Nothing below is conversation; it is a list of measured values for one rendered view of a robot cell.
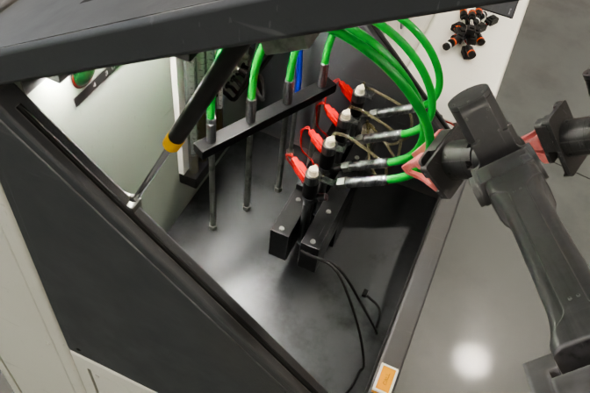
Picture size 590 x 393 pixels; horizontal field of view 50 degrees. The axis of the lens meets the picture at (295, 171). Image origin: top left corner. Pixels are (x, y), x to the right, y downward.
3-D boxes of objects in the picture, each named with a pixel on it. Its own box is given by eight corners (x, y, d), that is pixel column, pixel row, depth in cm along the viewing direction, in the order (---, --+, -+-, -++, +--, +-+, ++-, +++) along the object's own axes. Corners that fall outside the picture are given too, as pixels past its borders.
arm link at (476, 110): (484, 212, 78) (551, 182, 75) (442, 136, 75) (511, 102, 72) (470, 175, 89) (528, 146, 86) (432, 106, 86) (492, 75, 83)
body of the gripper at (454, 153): (415, 168, 90) (454, 166, 83) (451, 121, 94) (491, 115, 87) (440, 201, 92) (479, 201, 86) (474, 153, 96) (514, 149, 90)
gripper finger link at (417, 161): (384, 163, 97) (427, 160, 89) (408, 132, 100) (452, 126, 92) (408, 195, 100) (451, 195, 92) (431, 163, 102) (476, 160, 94)
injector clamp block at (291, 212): (311, 291, 127) (320, 249, 116) (266, 272, 129) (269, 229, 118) (366, 178, 149) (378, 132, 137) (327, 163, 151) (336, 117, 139)
